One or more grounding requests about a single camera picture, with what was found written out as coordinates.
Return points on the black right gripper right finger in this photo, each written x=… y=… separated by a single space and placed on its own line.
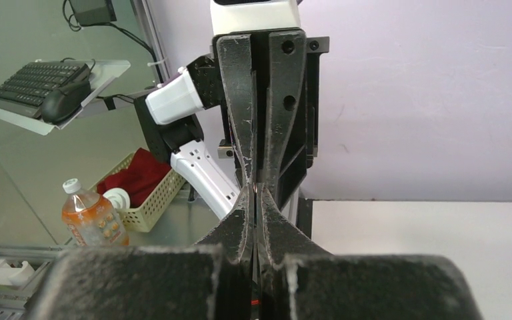
x=301 y=280

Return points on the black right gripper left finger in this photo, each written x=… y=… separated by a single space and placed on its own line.
x=202 y=281

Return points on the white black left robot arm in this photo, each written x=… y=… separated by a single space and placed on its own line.
x=168 y=118

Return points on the yellow perforated basket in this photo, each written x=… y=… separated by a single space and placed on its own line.
x=145 y=217

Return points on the red cloth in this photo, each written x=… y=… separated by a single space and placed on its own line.
x=139 y=179

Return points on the orange drink bottle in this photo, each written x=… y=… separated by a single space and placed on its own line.
x=91 y=218

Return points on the white keyboard tray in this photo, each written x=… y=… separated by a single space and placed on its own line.
x=103 y=74

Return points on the black computer mouse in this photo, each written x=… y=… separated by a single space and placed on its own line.
x=61 y=103

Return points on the black keyboard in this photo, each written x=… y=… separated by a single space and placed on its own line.
x=23 y=92

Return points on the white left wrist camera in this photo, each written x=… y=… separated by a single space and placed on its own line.
x=237 y=16

